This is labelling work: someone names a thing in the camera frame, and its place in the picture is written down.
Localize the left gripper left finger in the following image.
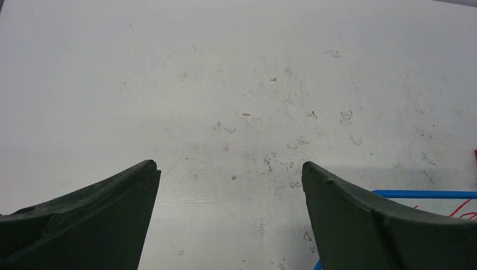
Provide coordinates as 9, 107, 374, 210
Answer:
1, 160, 161, 269

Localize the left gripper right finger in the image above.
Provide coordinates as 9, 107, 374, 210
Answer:
301, 161, 476, 269

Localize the blue framed whiteboard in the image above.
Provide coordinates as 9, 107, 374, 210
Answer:
316, 190, 476, 269

